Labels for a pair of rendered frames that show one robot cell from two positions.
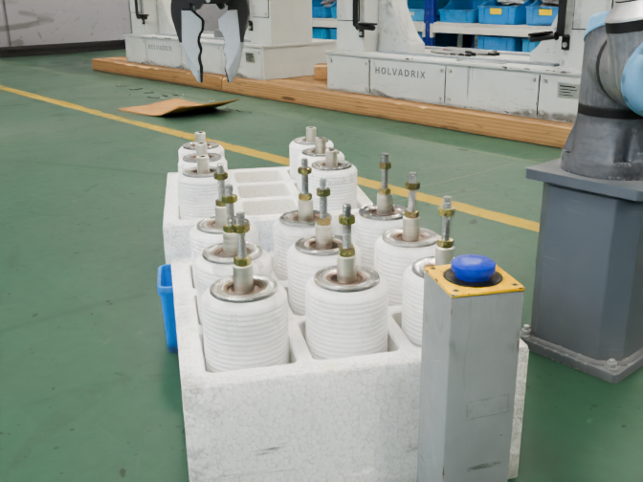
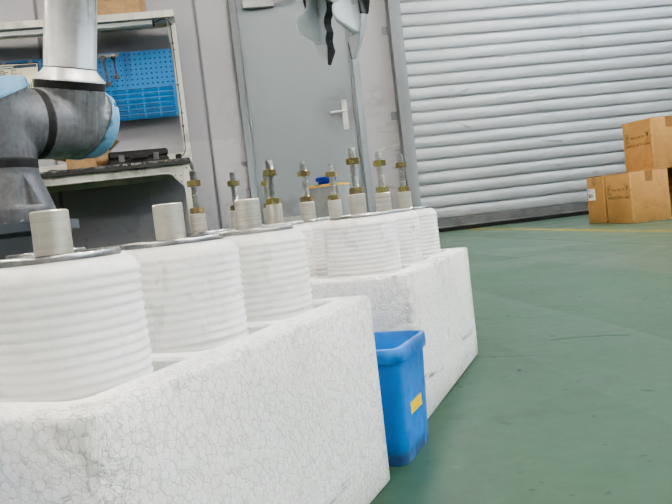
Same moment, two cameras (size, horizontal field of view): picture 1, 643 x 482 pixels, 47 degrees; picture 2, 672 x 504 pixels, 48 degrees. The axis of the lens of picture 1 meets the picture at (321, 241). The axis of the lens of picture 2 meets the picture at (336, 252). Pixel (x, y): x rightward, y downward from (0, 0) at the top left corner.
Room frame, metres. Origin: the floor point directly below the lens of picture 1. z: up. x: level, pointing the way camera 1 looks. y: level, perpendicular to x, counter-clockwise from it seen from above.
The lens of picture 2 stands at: (1.81, 0.63, 0.26)
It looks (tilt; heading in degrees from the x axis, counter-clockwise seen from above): 3 degrees down; 213
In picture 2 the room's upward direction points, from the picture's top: 7 degrees counter-clockwise
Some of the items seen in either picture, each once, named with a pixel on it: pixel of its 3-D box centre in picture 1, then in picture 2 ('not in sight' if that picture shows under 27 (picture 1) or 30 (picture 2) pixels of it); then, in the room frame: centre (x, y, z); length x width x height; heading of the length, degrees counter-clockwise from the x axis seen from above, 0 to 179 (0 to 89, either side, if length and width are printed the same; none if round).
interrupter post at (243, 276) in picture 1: (243, 277); (404, 202); (0.75, 0.09, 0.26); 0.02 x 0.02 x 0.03
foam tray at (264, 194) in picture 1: (265, 231); (76, 453); (1.43, 0.12, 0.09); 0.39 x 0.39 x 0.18; 10
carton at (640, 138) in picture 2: not in sight; (655, 144); (-3.07, -0.16, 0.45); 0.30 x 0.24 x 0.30; 43
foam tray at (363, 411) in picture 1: (324, 357); (321, 328); (0.89, 0.00, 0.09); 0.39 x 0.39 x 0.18; 12
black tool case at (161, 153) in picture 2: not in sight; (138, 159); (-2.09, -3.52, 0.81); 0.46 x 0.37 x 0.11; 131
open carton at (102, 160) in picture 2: not in sight; (88, 157); (-1.92, -3.85, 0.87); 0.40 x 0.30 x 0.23; 117
